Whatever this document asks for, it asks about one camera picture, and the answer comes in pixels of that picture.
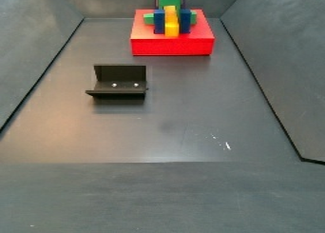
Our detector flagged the green U-shaped block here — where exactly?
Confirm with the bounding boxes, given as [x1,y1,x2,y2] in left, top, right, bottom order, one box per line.
[143,0,197,25]

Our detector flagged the red base board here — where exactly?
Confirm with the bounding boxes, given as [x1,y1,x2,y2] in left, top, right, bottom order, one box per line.
[130,10,215,56]

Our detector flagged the dark blue left peg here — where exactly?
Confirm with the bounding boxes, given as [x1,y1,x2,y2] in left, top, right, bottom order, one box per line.
[154,10,164,34]

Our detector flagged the dark blue peg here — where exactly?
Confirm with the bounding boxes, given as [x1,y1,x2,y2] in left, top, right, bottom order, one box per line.
[181,9,191,33]
[154,10,164,34]

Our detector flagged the dark blue right peg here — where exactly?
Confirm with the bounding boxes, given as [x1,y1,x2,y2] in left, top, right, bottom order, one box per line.
[181,9,191,33]

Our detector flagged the yellow long bar block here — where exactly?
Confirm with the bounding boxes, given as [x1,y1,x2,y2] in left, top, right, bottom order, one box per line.
[163,6,179,37]

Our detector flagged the black angle bracket fixture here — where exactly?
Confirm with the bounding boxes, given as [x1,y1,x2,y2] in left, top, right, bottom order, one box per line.
[86,64,147,97]

